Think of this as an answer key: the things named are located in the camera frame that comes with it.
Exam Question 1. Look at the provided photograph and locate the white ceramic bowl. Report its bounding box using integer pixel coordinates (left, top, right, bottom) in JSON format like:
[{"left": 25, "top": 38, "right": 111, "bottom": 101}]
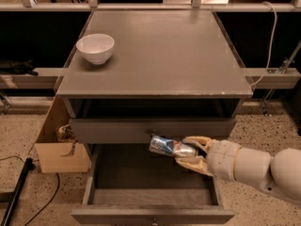
[{"left": 76, "top": 34, "right": 115, "bottom": 65}]

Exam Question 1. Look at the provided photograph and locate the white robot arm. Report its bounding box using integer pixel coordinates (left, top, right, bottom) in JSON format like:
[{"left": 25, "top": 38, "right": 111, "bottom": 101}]
[{"left": 176, "top": 136, "right": 301, "bottom": 206}]

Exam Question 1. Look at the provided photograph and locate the grey drawer cabinet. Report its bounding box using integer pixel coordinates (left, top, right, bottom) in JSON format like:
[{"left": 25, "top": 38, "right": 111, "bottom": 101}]
[{"left": 55, "top": 8, "right": 254, "bottom": 226}]

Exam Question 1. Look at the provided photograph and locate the white cable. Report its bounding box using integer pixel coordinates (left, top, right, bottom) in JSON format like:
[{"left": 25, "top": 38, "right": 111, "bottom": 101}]
[{"left": 249, "top": 0, "right": 279, "bottom": 88}]

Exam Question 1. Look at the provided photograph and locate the grey upper drawer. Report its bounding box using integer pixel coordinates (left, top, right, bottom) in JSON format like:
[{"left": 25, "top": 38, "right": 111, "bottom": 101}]
[{"left": 70, "top": 119, "right": 236, "bottom": 144}]

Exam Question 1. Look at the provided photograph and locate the black bar on floor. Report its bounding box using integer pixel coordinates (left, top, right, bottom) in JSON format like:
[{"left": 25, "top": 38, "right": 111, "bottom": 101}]
[{"left": 1, "top": 157, "right": 35, "bottom": 226}]

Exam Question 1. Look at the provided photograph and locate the black object on ledge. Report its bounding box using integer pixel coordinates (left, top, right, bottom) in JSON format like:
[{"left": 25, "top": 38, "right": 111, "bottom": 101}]
[{"left": 0, "top": 60, "right": 39, "bottom": 76}]

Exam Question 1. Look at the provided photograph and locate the crumpled item in box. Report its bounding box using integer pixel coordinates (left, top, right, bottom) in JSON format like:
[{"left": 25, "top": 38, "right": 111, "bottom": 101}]
[{"left": 56, "top": 124, "right": 76, "bottom": 142}]

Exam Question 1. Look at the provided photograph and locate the cardboard box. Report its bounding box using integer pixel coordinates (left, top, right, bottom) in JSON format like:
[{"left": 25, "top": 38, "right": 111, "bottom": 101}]
[{"left": 35, "top": 98, "right": 90, "bottom": 173}]

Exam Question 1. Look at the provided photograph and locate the grey open middle drawer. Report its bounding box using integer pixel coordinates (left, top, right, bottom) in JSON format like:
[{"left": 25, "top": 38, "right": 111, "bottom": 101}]
[{"left": 71, "top": 144, "right": 234, "bottom": 226}]

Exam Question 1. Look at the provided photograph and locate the silver blue redbull can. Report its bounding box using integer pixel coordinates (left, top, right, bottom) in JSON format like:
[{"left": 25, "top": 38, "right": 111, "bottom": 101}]
[{"left": 149, "top": 136, "right": 198, "bottom": 157}]

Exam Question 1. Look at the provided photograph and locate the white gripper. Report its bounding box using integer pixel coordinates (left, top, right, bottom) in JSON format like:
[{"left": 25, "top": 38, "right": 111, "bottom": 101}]
[{"left": 175, "top": 136, "right": 242, "bottom": 182}]

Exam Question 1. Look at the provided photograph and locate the black cable on floor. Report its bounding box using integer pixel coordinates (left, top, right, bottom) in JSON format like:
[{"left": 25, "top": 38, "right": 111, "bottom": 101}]
[{"left": 0, "top": 154, "right": 61, "bottom": 226}]

